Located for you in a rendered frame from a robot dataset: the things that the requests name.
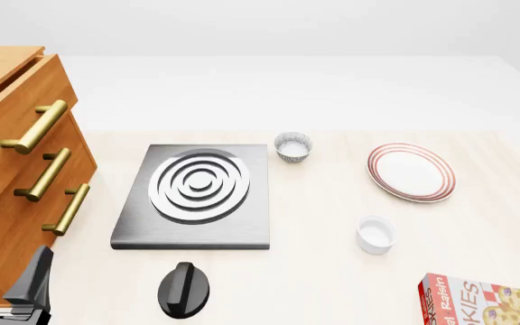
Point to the round black stove knob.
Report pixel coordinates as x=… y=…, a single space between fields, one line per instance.
x=183 y=291

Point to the small white ramekin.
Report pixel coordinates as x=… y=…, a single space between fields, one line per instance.
x=376 y=235

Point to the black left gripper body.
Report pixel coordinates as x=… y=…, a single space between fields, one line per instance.
x=12 y=316

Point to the white plate with red rings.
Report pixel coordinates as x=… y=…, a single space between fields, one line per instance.
x=411 y=172

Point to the flat stove plate with rings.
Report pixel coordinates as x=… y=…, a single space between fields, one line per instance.
x=197 y=230

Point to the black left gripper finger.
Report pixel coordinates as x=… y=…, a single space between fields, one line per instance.
x=34 y=281

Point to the red printed cookies box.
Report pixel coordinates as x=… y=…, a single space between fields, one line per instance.
x=467 y=301

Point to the grey patterned bowl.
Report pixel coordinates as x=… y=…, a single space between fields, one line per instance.
x=292 y=147

